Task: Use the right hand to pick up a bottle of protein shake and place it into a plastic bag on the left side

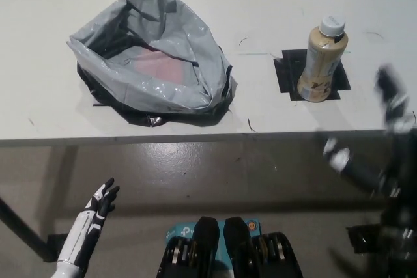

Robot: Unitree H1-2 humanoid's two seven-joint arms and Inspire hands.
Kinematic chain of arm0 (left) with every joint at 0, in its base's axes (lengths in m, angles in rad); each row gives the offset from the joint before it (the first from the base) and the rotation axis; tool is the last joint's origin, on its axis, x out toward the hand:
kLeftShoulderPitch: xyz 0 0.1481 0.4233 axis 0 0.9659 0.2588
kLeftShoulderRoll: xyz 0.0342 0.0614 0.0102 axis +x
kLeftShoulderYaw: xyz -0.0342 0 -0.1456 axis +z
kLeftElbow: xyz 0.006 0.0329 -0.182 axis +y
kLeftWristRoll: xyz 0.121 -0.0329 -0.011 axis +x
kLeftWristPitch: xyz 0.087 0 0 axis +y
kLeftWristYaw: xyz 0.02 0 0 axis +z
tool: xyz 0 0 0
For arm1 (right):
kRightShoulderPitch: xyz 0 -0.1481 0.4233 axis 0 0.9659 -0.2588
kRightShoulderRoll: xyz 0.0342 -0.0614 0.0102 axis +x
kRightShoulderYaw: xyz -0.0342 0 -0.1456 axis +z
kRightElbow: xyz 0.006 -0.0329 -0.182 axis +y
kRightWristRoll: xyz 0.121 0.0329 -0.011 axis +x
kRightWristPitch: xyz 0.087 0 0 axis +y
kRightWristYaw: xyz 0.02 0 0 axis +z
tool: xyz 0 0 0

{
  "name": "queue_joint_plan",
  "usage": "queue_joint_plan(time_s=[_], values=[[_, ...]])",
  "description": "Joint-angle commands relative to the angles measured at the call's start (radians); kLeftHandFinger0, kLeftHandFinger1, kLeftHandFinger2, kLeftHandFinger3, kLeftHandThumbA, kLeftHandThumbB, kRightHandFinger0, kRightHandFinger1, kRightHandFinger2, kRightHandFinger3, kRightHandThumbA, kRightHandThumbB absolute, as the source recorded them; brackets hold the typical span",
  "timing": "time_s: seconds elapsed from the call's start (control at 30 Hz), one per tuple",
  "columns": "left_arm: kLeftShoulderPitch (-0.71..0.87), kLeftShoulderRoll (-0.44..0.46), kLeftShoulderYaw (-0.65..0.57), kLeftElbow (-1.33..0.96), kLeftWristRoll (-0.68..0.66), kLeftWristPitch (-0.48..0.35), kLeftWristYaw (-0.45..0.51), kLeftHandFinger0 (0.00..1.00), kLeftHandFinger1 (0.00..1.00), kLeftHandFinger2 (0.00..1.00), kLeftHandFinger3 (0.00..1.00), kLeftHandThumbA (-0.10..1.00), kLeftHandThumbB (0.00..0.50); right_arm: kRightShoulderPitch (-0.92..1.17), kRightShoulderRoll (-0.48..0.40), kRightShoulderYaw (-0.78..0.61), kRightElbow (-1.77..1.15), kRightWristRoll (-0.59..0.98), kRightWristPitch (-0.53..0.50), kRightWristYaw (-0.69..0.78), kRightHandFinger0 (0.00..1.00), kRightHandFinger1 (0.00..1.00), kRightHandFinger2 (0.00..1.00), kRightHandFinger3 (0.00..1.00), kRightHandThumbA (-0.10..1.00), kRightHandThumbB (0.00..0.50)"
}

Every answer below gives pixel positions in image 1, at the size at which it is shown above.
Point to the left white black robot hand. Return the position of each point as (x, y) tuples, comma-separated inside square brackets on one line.
[(85, 226)]

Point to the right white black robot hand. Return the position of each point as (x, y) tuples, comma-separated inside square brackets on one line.
[(392, 102)]

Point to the beige protein shake bottle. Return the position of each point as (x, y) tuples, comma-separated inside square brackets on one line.
[(321, 63)]

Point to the grey plastic bag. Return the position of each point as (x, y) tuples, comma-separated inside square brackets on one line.
[(137, 86)]

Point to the pink flat item in bag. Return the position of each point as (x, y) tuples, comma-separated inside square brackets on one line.
[(161, 66)]

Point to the black tape square marker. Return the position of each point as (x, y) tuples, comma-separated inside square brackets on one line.
[(339, 77)]

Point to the black table leg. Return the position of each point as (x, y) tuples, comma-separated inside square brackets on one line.
[(23, 226)]

